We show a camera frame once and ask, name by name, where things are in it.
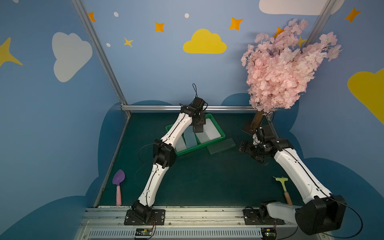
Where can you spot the aluminium frame post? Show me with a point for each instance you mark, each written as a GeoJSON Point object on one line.
{"type": "Point", "coordinates": [320, 23]}
{"type": "Point", "coordinates": [87, 23]}

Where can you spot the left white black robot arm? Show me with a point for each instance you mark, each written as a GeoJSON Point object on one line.
{"type": "Point", "coordinates": [164, 154]}

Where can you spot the aluminium back frame bar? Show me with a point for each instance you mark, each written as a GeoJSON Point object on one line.
{"type": "Point", "coordinates": [154, 108]}

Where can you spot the white opaque pencil case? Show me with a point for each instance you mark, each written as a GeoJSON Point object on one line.
{"type": "Point", "coordinates": [211, 130]}

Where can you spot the right small circuit board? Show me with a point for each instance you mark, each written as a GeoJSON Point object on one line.
{"type": "Point", "coordinates": [268, 234]}

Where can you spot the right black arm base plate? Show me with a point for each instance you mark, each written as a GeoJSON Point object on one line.
{"type": "Point", "coordinates": [259, 217]}

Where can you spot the small circuit board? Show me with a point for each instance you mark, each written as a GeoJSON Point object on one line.
{"type": "Point", "coordinates": [143, 233]}
{"type": "Point", "coordinates": [268, 234]}

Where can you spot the pink artificial blossom tree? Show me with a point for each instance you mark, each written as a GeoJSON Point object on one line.
{"type": "Point", "coordinates": [280, 67]}

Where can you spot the right aluminium frame post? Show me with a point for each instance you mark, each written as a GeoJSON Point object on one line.
{"type": "Point", "coordinates": [320, 23]}

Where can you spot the dark green pencil case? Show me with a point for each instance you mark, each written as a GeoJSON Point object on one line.
{"type": "Point", "coordinates": [221, 146]}

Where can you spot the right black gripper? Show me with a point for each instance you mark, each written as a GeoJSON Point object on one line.
{"type": "Point", "coordinates": [249, 148]}

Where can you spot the light teal frosted pencil case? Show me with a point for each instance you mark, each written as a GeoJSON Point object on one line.
{"type": "Point", "coordinates": [190, 138]}

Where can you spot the aluminium front rail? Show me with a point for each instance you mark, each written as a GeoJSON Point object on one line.
{"type": "Point", "coordinates": [185, 223]}

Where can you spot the left small circuit board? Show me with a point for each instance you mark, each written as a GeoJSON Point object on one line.
{"type": "Point", "coordinates": [143, 233]}

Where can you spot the left aluminium frame post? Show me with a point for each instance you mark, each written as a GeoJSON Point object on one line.
{"type": "Point", "coordinates": [87, 23]}

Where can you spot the purple pink toy shovel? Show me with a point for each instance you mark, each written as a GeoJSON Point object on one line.
{"type": "Point", "coordinates": [118, 178]}

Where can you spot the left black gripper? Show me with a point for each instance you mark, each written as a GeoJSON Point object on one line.
{"type": "Point", "coordinates": [199, 120]}

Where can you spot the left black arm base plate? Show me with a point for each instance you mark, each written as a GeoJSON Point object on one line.
{"type": "Point", "coordinates": [157, 216]}

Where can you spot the green toy hammer wooden handle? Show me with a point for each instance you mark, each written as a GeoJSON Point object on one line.
{"type": "Point", "coordinates": [283, 180]}

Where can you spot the green plastic storage tray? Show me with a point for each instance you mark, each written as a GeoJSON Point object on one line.
{"type": "Point", "coordinates": [200, 146]}

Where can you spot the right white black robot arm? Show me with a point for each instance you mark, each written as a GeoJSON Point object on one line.
{"type": "Point", "coordinates": [322, 211]}

